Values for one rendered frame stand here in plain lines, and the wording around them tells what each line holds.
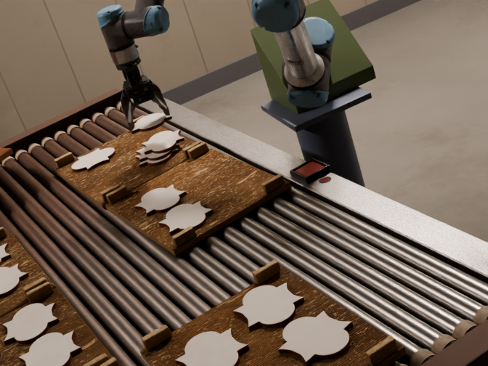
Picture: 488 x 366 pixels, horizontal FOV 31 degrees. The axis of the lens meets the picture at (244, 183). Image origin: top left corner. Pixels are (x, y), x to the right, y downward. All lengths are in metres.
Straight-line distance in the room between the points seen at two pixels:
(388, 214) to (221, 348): 0.53
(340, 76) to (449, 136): 1.60
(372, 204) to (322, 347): 0.53
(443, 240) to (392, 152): 2.44
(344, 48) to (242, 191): 0.79
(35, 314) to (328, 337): 0.73
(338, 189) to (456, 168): 1.92
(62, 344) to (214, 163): 0.77
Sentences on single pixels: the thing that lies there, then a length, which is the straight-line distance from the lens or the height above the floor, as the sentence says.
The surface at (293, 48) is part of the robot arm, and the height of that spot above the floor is 1.18.
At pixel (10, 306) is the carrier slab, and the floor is 0.94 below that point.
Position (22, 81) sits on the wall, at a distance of 5.45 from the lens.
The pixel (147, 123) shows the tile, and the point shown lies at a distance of 2.55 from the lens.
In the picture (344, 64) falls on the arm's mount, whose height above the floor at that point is 0.95.
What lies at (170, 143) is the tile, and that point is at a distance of 2.57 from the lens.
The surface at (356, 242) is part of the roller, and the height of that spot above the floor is 0.92.
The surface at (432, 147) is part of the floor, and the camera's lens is 4.24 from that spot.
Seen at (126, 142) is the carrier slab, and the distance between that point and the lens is 2.78.
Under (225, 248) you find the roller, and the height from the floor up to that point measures 0.92.
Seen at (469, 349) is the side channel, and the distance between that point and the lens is 1.52.
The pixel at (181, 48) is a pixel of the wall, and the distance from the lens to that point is 5.62.
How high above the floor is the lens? 1.92
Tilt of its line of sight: 26 degrees down
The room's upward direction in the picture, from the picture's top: 19 degrees counter-clockwise
